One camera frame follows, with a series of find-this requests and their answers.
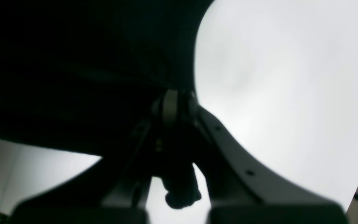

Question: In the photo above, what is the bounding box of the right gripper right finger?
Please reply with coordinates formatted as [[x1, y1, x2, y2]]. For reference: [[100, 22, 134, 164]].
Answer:
[[188, 93, 347, 224]]

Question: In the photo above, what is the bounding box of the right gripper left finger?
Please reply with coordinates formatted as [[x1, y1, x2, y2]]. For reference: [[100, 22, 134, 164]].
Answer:
[[11, 90, 179, 224]]

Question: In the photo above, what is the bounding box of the black graphic T-shirt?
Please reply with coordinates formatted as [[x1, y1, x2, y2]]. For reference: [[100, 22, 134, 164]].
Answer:
[[0, 0, 212, 207]]

